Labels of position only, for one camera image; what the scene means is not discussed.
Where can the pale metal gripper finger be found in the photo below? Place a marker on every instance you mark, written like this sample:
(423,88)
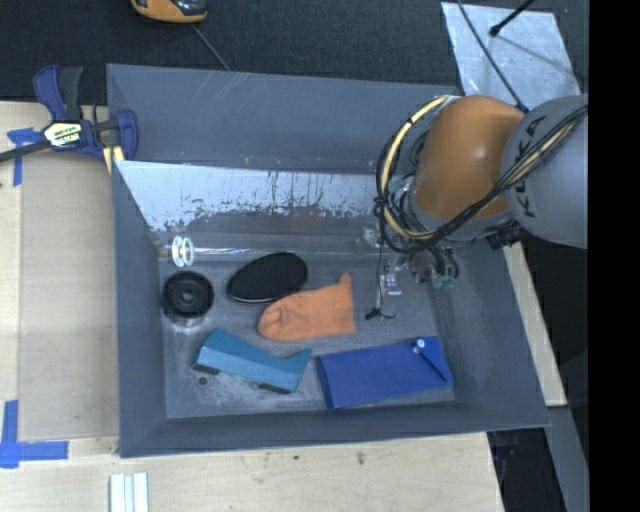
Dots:
(370,235)
(391,283)

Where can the orange sock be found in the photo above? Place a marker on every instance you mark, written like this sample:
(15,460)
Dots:
(310,315)

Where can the blue flat box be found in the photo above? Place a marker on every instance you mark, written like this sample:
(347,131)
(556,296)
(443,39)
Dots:
(380,375)

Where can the black oval case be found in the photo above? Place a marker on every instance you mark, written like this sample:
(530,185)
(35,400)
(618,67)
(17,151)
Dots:
(267,277)

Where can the grey metal bin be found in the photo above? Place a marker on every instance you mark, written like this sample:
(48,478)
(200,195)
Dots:
(280,120)

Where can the light blue block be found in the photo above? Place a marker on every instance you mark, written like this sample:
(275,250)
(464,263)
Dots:
(250,362)

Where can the black round disc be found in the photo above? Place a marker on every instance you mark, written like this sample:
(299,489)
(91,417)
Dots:
(187,294)

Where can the black cylinder on white bracket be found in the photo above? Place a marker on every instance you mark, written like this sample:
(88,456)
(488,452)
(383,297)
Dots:
(503,235)

